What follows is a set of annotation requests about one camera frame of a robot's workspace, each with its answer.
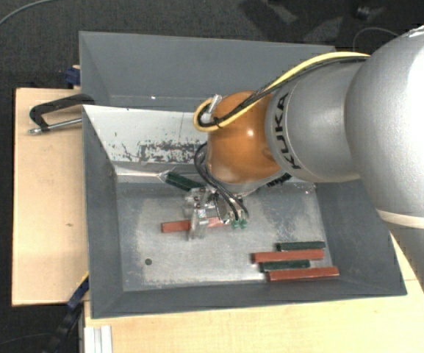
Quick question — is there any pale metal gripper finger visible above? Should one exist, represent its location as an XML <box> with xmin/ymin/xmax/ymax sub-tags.
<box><xmin>187</xmin><ymin>208</ymin><xmax>212</xmax><ymax>241</ymax></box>
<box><xmin>182</xmin><ymin>190</ymin><xmax>207</xmax><ymax>218</ymax></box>

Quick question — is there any red-brown block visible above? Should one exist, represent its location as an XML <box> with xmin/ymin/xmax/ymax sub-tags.
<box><xmin>265</xmin><ymin>265</ymin><xmax>341</xmax><ymax>282</ymax></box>
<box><xmin>160</xmin><ymin>217</ymin><xmax>231</xmax><ymax>234</ymax></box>
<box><xmin>251</xmin><ymin>249</ymin><xmax>326</xmax><ymax>265</ymax></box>

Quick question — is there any dark green flat block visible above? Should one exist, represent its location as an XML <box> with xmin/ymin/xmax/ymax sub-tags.
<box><xmin>258</xmin><ymin>259</ymin><xmax>312</xmax><ymax>273</ymax></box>
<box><xmin>275</xmin><ymin>240</ymin><xmax>327</xmax><ymax>252</ymax></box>
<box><xmin>165</xmin><ymin>171</ymin><xmax>206</xmax><ymax>192</ymax></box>

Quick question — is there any grey metal bin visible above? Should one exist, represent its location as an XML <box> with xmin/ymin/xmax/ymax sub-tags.
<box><xmin>78</xmin><ymin>30</ymin><xmax>408</xmax><ymax>319</ymax></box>

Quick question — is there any pale cardboard board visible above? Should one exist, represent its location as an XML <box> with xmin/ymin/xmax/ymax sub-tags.
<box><xmin>12</xmin><ymin>88</ymin><xmax>90</xmax><ymax>307</ymax></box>

